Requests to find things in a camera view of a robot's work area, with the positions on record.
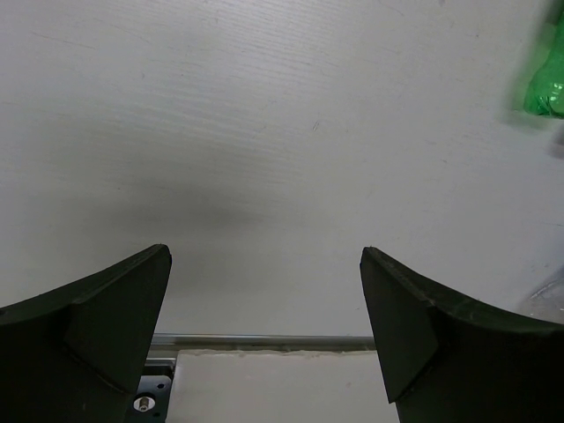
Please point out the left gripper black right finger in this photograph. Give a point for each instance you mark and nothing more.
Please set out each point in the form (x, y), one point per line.
(446, 357)

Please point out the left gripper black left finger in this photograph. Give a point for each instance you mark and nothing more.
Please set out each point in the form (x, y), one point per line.
(77, 353)

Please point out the green plastic bottle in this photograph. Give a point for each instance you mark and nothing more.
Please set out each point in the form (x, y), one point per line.
(544, 93)

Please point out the aluminium table edge rail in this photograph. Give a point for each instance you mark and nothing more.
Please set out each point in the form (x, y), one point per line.
(154, 390)

